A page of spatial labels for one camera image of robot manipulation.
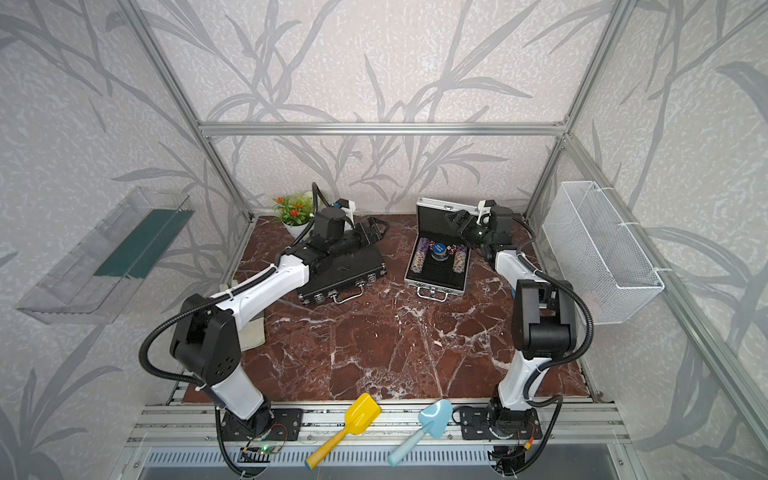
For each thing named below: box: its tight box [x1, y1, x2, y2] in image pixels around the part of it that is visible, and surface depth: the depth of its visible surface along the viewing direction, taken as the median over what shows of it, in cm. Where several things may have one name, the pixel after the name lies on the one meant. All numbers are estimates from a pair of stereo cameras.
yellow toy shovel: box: [305, 392, 382, 470], surface depth 76 cm
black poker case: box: [298, 243, 387, 305], surface depth 97 cm
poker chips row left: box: [410, 237, 430, 274], surface depth 107 cm
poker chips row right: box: [453, 244, 468, 274], surface depth 104 cm
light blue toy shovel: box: [388, 399, 453, 467], surface depth 76 cm
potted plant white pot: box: [272, 191, 313, 241], surface depth 104 cm
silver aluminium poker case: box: [404, 198, 477, 302], surface depth 104 cm
